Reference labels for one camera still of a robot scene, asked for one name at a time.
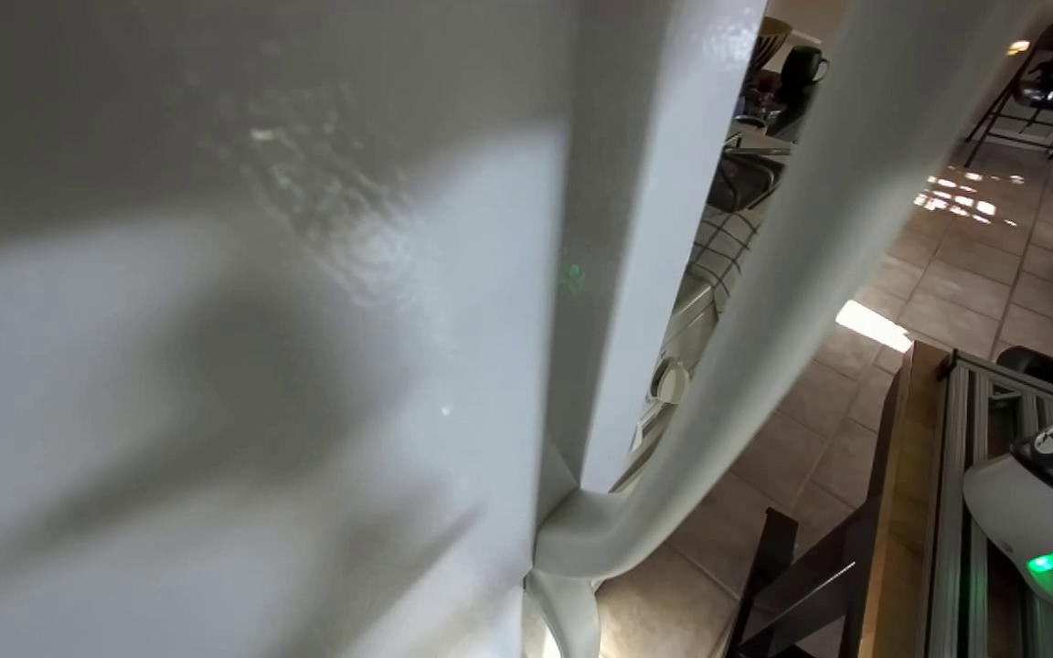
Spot white plastic item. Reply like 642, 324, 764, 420
633, 283, 723, 486

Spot dark round basin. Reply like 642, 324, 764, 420
707, 151, 781, 214

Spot black table leg brace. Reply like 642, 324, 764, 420
723, 506, 889, 658

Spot wooden table edge board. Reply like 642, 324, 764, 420
857, 341, 957, 658

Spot aluminium rail frame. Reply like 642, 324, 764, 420
930, 347, 1053, 658

